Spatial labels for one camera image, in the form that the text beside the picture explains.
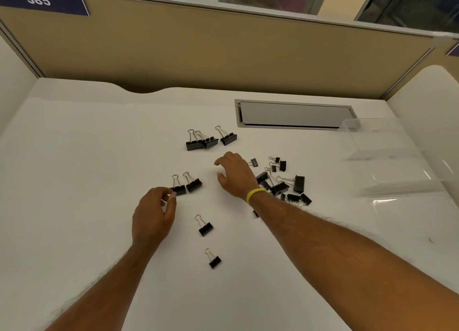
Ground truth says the person's left hand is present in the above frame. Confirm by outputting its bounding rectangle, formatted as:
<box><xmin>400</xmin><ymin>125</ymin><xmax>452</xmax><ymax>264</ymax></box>
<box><xmin>131</xmin><ymin>186</ymin><xmax>178</xmax><ymax>249</ymax></box>

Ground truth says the person's right hand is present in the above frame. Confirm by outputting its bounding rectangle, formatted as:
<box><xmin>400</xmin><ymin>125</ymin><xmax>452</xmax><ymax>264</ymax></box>
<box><xmin>214</xmin><ymin>152</ymin><xmax>260</xmax><ymax>201</ymax></box>

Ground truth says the person's left forearm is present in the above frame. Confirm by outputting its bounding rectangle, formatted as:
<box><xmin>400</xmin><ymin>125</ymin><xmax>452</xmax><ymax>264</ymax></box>
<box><xmin>45</xmin><ymin>242</ymin><xmax>160</xmax><ymax>331</ymax></box>

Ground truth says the person's right forearm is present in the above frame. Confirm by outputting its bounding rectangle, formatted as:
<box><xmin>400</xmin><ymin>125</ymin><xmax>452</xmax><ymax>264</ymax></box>
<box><xmin>248</xmin><ymin>191</ymin><xmax>459</xmax><ymax>331</ymax></box>

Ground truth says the yellow wristband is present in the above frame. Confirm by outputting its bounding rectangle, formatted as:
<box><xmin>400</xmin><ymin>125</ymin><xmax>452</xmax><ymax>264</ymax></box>
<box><xmin>246</xmin><ymin>188</ymin><xmax>268</xmax><ymax>204</ymax></box>

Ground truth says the pile of black binder clips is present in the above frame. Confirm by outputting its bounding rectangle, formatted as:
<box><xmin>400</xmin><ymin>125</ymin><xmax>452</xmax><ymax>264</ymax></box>
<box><xmin>248</xmin><ymin>156</ymin><xmax>313</xmax><ymax>207</ymax></box>

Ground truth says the tan partition panel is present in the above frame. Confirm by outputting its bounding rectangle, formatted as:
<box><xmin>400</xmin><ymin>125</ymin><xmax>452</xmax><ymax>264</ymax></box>
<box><xmin>0</xmin><ymin>0</ymin><xmax>459</xmax><ymax>100</ymax></box>

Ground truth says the clear plastic box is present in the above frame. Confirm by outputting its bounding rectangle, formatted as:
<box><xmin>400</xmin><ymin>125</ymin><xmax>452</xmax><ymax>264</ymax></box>
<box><xmin>339</xmin><ymin>117</ymin><xmax>457</xmax><ymax>199</ymax></box>

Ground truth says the clear plastic lid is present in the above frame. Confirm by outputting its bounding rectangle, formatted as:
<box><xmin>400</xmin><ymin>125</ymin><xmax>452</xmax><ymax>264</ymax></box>
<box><xmin>369</xmin><ymin>193</ymin><xmax>459</xmax><ymax>245</ymax></box>

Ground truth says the white side divider panel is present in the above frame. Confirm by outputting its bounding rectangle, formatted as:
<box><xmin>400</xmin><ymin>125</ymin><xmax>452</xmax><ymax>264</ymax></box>
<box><xmin>385</xmin><ymin>65</ymin><xmax>459</xmax><ymax>202</ymax></box>
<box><xmin>0</xmin><ymin>33</ymin><xmax>41</xmax><ymax>130</ymax></box>

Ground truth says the grey desk cable hatch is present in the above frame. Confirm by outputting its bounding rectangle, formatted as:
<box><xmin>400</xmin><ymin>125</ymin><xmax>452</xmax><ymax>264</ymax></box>
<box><xmin>235</xmin><ymin>99</ymin><xmax>356</xmax><ymax>131</ymax></box>

